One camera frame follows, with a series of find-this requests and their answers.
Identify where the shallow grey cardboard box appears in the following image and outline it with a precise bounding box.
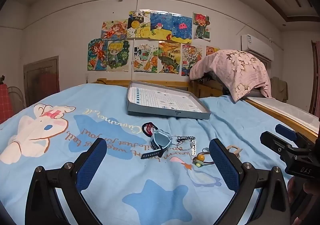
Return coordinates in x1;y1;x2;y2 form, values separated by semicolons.
126;80;212;120

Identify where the white air conditioner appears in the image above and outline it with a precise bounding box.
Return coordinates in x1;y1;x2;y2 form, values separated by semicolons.
241;34;275;61

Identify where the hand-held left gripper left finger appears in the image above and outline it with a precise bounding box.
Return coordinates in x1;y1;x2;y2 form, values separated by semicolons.
25;137;108;225

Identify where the red checked cloth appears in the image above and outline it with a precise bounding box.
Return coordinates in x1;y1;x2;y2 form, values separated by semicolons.
0;83;13;124

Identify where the keyring with carabiner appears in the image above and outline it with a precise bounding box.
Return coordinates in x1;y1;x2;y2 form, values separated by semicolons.
174;139;188;150

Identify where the orange green bead hair tie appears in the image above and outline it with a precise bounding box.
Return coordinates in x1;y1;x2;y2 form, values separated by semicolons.
192;149;215;168

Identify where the person's right hand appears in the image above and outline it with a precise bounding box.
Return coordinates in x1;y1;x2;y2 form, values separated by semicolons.
287;177;320;215

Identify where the olive hanging garment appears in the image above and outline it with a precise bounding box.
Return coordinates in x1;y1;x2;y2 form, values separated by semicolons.
270;76;288;101

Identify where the black and red hair tie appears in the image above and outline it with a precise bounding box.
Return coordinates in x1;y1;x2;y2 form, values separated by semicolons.
142;122;157;138

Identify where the white conduit pipe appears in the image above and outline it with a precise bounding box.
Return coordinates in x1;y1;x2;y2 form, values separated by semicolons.
129;0;144;81

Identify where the pink floral cloth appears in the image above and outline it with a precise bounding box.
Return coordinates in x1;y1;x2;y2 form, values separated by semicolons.
189;50;272;103

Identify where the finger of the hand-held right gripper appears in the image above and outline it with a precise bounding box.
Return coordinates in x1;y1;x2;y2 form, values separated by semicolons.
259;131;296;161
274;123;313;146

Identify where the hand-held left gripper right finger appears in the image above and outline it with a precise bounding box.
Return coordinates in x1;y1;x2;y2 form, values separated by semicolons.
209;139;292;225

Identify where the white wire fan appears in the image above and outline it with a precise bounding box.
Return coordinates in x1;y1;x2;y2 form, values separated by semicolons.
7;86;27;110

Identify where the light blue printed blanket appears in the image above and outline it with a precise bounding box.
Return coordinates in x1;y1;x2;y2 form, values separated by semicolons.
0;82;308;225

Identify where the white mattress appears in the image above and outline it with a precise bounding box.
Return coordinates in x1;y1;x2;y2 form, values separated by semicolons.
247;96;320;128

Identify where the wooden bed frame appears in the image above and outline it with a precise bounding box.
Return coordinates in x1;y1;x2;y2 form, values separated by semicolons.
91;78;225;99

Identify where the brown door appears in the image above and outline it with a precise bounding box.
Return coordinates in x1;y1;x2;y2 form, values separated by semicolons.
23;55;60;109

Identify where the blue grey wristwatch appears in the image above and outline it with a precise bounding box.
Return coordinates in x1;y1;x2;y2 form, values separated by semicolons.
141;129;173;160

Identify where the group of colourful wall drawings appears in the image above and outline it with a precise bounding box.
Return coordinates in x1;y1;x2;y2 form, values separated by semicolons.
87;10;220;77

